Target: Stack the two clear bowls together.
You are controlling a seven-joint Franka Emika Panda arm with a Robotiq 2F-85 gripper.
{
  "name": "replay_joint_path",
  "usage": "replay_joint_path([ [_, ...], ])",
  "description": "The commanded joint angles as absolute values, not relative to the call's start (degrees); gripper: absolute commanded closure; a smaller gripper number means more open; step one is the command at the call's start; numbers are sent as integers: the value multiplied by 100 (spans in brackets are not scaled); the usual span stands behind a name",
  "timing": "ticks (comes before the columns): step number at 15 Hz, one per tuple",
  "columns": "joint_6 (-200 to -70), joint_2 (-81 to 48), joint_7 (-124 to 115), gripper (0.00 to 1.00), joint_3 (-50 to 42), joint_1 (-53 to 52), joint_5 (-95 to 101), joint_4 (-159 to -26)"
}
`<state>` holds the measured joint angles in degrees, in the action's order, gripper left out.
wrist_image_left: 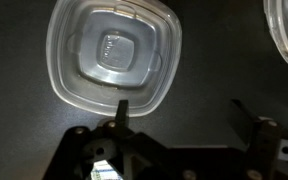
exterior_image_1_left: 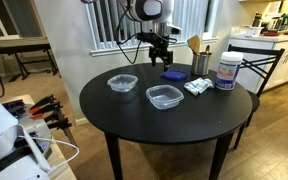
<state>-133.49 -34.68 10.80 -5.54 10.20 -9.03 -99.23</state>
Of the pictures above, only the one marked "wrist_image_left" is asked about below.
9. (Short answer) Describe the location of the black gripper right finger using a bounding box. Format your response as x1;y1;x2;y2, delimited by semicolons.
230;98;282;180

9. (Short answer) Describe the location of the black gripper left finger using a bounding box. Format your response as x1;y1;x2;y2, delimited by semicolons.
96;99;142;158

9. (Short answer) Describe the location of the round black table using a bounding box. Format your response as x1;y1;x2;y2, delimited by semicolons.
0;0;288;180

